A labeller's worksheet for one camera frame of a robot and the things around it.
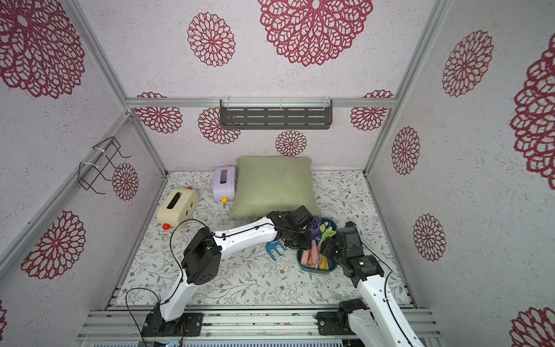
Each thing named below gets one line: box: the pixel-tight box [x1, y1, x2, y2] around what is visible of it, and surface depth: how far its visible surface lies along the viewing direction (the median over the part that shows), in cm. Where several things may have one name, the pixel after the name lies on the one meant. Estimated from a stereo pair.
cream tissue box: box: [156, 187, 199, 228], surface depth 97 cm
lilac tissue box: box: [212, 165, 236, 201], surface depth 105 cm
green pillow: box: [228, 155, 321, 221], surface depth 102 cm
